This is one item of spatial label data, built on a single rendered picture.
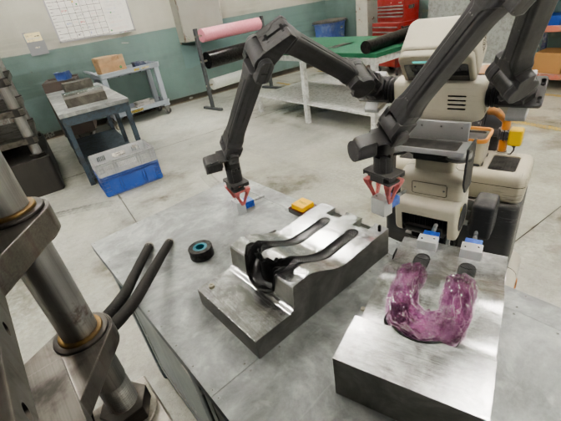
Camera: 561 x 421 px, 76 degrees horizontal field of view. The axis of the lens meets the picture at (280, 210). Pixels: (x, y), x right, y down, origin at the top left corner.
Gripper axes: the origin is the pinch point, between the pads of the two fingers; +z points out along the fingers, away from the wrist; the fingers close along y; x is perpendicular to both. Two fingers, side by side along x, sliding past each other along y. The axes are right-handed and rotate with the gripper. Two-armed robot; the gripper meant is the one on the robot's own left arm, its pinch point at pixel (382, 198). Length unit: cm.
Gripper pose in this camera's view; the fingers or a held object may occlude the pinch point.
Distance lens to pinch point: 110.8
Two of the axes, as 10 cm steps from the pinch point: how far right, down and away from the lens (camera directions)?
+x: 8.0, -3.9, 4.7
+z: 1.2, 8.6, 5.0
